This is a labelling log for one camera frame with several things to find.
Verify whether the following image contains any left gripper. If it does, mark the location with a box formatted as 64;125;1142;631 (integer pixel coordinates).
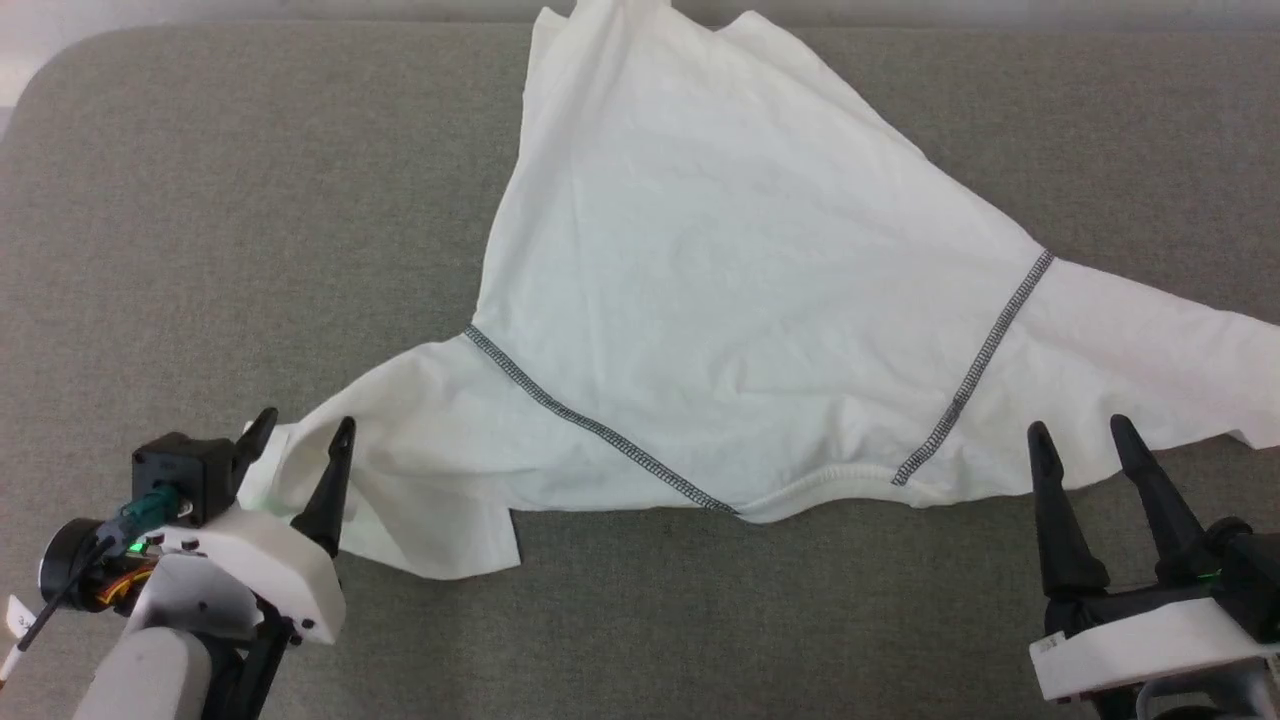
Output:
150;407;357;642

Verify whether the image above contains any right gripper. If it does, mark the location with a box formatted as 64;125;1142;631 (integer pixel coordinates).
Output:
1027;415;1280;701

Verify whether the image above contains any white long-sleeve garment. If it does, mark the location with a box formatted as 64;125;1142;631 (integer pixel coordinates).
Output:
240;0;1280;581

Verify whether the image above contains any left teal cable connector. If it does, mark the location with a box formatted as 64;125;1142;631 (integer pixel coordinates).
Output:
118;487;184;533

